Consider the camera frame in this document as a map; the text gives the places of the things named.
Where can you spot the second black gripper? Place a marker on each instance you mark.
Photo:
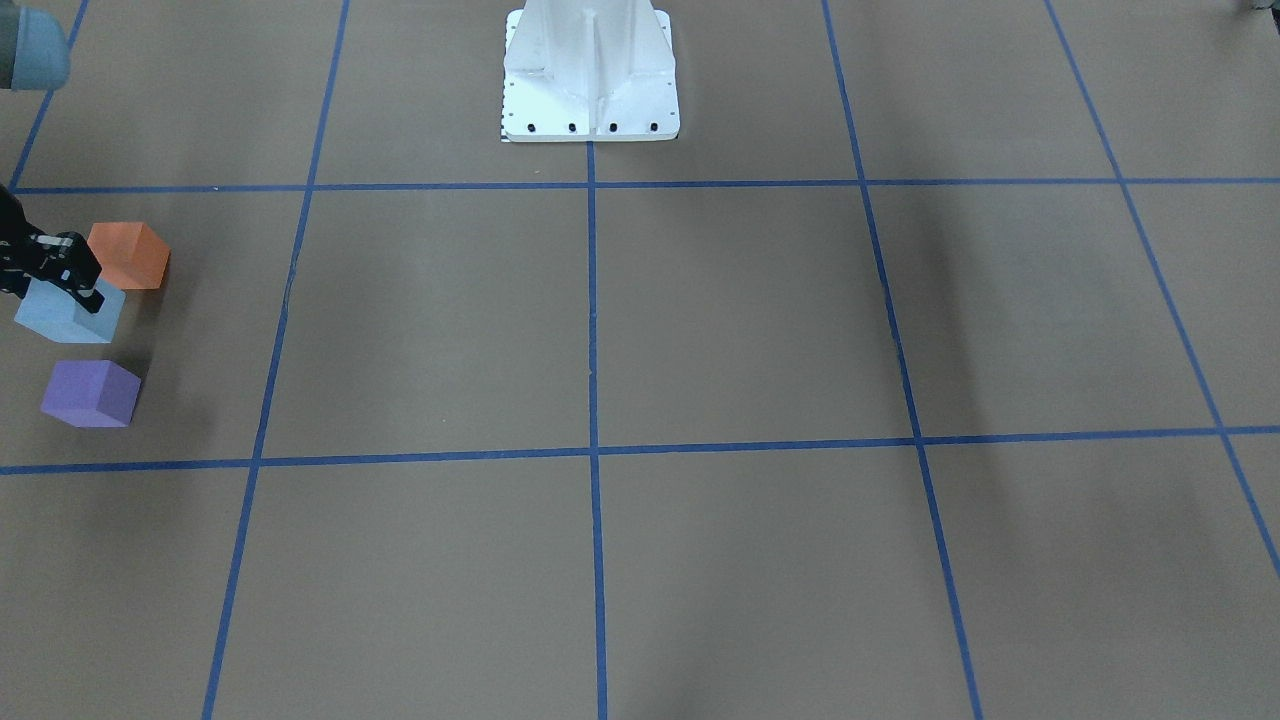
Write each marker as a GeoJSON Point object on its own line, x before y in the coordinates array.
{"type": "Point", "coordinates": [66, 268]}

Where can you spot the light blue foam block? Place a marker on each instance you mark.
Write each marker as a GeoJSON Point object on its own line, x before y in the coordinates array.
{"type": "Point", "coordinates": [56, 316]}

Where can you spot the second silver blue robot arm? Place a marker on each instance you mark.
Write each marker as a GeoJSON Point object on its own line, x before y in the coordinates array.
{"type": "Point", "coordinates": [35, 56]}

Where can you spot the orange foam block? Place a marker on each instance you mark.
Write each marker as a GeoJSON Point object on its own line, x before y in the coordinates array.
{"type": "Point", "coordinates": [132, 255]}

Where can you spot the purple foam block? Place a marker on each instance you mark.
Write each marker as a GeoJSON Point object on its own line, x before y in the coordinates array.
{"type": "Point", "coordinates": [91, 394]}

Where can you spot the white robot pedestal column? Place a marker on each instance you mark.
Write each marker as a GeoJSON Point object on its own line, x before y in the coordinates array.
{"type": "Point", "coordinates": [589, 71]}

